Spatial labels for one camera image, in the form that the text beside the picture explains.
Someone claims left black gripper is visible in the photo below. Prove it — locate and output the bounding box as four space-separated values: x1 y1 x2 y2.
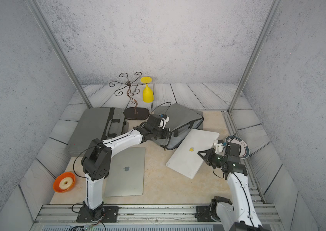
151 127 174 139

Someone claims white laptop yellow logo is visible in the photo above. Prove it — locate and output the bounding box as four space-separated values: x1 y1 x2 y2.
166 129 220 179

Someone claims grey zippered laptop bag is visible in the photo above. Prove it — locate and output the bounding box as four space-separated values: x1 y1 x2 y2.
66 107 126 157

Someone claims silver apple laptop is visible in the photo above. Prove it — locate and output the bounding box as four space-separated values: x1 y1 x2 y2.
104 147 145 197

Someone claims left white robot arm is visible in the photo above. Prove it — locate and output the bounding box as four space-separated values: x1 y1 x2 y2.
81 118 170 211

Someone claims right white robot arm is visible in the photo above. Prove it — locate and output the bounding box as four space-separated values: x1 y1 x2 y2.
195 142 267 231

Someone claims yellow plastic wine glass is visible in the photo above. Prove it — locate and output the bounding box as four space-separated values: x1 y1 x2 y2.
141 77 154 103

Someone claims white plate green rim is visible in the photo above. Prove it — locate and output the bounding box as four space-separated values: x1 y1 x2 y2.
225 135 250 159

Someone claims orange round object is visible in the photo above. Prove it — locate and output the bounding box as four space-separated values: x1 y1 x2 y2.
53 172 76 193

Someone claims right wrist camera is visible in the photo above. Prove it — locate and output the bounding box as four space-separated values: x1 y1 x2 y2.
214 140 226 155

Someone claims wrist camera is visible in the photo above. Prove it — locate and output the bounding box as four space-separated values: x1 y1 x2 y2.
147 114 169 130
214 140 226 155

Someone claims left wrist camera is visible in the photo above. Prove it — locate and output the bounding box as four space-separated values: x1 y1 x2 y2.
147 114 169 130

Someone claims copper wire stand dark base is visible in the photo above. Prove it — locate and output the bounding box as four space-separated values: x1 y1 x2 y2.
108 72 150 120

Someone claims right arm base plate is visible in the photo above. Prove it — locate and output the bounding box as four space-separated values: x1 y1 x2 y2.
195 205 235 224

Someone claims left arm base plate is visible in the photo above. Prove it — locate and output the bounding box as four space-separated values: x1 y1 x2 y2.
76 206 119 223

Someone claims white ring in dish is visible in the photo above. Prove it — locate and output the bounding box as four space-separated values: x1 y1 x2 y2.
59 177 74 190

